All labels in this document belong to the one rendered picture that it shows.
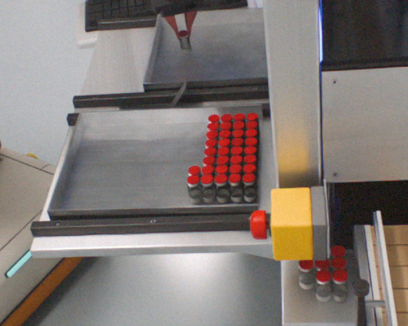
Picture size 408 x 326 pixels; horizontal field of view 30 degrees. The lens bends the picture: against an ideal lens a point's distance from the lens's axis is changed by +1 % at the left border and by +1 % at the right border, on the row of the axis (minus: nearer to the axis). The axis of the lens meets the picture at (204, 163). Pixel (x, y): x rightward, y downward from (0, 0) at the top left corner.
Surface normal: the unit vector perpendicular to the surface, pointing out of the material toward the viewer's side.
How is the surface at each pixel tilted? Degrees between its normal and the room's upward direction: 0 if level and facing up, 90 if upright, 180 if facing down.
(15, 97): 0
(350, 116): 90
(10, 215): 0
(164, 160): 0
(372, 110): 90
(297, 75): 90
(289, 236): 90
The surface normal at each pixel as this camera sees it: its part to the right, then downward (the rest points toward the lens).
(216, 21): -0.07, 0.67
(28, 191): -0.11, -0.74
